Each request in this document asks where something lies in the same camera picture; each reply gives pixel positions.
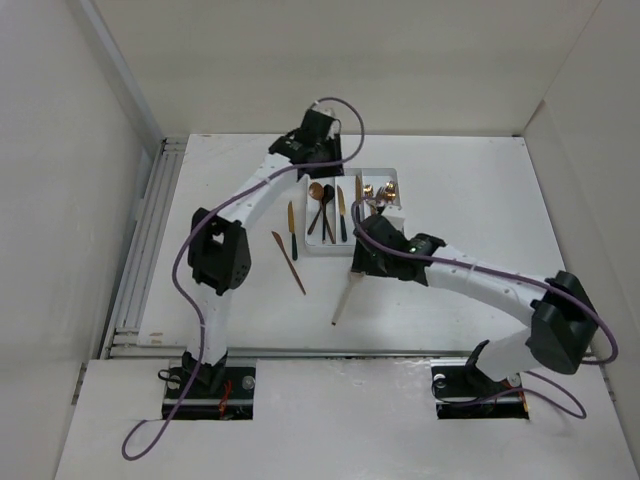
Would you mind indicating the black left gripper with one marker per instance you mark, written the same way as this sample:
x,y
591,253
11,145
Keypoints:
x,y
332,170

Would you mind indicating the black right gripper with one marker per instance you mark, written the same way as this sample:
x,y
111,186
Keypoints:
x,y
361,261

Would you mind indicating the light wooden spoon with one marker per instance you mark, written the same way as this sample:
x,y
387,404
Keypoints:
x,y
353,278

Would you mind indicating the rose gold spoon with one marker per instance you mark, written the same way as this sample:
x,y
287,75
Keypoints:
x,y
325,193

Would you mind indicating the gold knife green handle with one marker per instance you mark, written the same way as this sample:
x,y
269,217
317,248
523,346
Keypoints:
x,y
292,231
358,189
342,211

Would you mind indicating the rose gold fork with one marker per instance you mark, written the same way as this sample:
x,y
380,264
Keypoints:
x,y
389,192

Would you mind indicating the dark wooden spoon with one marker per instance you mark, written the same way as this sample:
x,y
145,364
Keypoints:
x,y
318,215

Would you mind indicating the rose gold knife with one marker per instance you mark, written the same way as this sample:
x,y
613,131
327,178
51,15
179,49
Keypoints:
x,y
280,243

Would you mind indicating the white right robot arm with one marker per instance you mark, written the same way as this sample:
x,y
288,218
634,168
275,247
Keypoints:
x,y
558,320

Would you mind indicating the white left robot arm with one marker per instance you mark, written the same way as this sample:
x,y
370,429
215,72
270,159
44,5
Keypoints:
x,y
218,251

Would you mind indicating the white three-compartment tray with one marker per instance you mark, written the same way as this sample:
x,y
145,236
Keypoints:
x,y
377,177

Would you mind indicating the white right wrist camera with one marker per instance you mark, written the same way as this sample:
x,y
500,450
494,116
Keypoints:
x,y
396,221

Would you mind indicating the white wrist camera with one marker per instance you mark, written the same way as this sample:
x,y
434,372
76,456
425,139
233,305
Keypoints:
x,y
396,221
325,107

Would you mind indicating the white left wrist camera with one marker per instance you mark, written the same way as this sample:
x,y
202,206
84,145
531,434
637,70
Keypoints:
x,y
325,107

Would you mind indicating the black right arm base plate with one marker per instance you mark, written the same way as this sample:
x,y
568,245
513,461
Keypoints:
x,y
463,393

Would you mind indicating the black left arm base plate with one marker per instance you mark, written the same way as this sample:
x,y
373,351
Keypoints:
x,y
231,398

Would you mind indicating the aluminium rail left side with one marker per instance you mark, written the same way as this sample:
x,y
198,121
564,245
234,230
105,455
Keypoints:
x,y
131,290

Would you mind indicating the aluminium rail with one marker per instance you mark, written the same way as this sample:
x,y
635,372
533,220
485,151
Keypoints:
x,y
350,353
131,290

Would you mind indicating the aluminium rail front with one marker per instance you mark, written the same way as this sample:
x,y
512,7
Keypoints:
x,y
350,353

